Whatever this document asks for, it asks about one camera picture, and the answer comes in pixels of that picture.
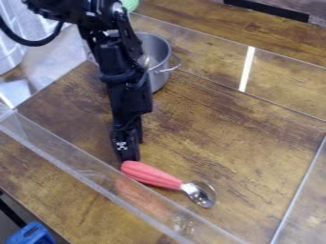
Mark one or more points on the green textured object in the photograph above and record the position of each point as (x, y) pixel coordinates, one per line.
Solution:
(131, 5)

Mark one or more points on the black bar on table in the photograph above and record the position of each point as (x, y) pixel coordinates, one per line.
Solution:
(277, 11)

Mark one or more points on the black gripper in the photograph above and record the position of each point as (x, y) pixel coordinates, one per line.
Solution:
(130, 98)

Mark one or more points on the blue plastic crate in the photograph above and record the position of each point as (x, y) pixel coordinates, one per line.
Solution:
(34, 233)

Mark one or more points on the white patterned curtain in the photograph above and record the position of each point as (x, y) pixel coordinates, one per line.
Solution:
(29, 26)

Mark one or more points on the pink handled metal spoon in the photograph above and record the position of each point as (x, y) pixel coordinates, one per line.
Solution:
(197, 190)

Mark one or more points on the stainless steel pot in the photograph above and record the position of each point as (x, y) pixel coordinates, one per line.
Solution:
(158, 59)

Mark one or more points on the clear acrylic barrier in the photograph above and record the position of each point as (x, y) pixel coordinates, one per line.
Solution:
(161, 212)

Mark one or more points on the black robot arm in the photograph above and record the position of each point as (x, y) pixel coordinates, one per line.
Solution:
(103, 24)

